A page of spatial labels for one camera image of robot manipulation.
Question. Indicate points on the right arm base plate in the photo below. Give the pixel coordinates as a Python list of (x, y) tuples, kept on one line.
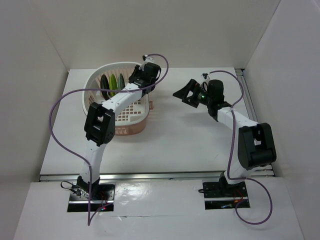
[(219, 197)]

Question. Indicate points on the blue floral plate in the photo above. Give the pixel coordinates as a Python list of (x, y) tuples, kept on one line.
[(121, 82)]

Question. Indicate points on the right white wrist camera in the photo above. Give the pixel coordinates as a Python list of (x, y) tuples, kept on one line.
[(205, 77)]

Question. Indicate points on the black plate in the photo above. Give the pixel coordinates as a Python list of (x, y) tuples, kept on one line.
[(104, 85)]

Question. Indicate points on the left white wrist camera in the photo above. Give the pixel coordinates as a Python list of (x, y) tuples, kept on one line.
[(147, 59)]

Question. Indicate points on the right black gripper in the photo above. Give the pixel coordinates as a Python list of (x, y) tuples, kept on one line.
[(193, 86)]

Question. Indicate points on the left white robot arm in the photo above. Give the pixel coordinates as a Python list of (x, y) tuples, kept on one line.
[(100, 123)]

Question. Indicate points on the aluminium rail frame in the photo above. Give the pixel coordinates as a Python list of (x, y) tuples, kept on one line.
[(178, 142)]

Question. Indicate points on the white pink dish rack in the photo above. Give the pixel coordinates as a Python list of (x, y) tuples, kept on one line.
[(133, 119)]

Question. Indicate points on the green plate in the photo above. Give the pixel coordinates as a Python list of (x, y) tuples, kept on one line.
[(113, 85)]

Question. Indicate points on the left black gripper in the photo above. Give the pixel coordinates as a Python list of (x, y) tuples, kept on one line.
[(135, 70)]

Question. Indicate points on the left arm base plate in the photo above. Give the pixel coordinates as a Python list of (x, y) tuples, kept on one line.
[(102, 200)]

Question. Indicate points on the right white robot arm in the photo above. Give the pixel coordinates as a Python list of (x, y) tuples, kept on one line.
[(252, 143)]

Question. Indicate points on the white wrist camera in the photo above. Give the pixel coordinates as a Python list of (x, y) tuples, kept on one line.
[(205, 77), (147, 59)]

